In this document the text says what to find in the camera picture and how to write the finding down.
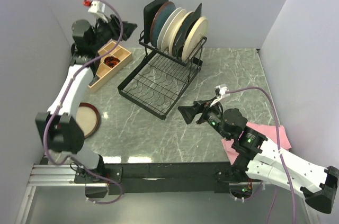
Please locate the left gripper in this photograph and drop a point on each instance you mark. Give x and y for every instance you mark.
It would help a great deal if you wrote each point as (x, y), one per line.
(114, 25)

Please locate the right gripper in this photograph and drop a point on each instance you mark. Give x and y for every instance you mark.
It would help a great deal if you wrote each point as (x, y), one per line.
(189, 112)

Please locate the black square floral plate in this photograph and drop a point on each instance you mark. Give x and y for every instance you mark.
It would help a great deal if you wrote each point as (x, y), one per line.
(149, 13)

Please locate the teal brown rimmed plate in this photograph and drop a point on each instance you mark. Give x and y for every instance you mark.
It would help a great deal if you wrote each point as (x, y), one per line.
(159, 20)

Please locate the white fluted plate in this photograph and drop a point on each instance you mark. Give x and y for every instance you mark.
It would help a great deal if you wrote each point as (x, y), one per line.
(165, 26)

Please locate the round red rimmed plate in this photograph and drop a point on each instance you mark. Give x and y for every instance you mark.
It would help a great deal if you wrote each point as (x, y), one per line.
(88, 118)

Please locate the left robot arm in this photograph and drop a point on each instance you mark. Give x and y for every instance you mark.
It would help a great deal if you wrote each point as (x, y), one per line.
(57, 127)

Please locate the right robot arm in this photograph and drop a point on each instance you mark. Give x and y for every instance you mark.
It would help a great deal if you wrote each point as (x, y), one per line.
(260, 158)

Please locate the wooden compartment tray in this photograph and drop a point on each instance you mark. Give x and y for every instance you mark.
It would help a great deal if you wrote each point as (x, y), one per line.
(109, 66)

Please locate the cream round plate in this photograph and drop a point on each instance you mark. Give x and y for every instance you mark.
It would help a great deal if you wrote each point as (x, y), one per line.
(178, 22)

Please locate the black base bar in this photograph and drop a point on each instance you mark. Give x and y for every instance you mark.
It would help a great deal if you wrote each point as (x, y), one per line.
(126, 178)

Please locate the beige front plate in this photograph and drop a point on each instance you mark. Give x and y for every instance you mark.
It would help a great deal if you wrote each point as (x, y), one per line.
(197, 32)

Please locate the pink cloth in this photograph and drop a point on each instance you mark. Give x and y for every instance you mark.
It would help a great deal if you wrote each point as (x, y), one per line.
(268, 131)

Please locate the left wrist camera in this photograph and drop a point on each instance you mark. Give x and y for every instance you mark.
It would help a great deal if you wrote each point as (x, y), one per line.
(97, 9)

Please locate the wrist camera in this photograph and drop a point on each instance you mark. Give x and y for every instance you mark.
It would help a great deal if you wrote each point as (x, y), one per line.
(221, 92)
(97, 9)

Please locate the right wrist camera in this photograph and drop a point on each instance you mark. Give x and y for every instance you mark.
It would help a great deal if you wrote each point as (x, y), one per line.
(221, 92)

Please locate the black wire dish rack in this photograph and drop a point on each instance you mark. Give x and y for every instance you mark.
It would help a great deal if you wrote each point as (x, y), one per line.
(160, 80)

